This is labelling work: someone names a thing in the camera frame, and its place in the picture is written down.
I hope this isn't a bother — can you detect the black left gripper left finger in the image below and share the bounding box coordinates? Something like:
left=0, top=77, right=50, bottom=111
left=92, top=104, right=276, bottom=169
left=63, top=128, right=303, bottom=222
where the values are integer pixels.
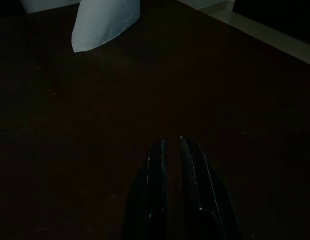
left=123, top=139, right=168, bottom=240

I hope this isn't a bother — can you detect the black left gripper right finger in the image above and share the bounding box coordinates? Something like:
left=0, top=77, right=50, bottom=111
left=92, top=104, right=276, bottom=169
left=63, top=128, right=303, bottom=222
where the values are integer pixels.
left=179, top=135, right=246, bottom=240

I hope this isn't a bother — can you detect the white ceramic bowl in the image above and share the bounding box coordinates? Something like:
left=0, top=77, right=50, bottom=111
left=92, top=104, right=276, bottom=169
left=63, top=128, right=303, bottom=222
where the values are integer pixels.
left=71, top=0, right=142, bottom=54

